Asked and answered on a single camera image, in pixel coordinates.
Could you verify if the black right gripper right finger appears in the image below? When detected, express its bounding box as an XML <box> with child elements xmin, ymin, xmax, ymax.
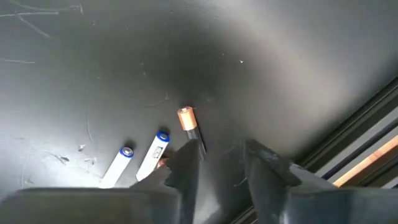
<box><xmin>244</xmin><ymin>139</ymin><xmax>398</xmax><ymax>224</ymax></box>

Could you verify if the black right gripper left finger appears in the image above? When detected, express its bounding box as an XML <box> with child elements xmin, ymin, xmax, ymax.
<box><xmin>130</xmin><ymin>139</ymin><xmax>200</xmax><ymax>224</ymax></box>

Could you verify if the black copper Duracell battery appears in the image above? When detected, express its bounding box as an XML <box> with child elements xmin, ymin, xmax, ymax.
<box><xmin>176</xmin><ymin>106</ymin><xmax>207</xmax><ymax>156</ymax></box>

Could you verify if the white Kirkland AAA battery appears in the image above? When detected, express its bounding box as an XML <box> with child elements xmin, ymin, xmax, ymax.
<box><xmin>136</xmin><ymin>131</ymin><xmax>171</xmax><ymax>182</ymax></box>
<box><xmin>98</xmin><ymin>146</ymin><xmax>135</xmax><ymax>189</ymax></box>

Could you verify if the black metal table frame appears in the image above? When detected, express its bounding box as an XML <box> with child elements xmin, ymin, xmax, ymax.
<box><xmin>229</xmin><ymin>76</ymin><xmax>398</xmax><ymax>224</ymax></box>

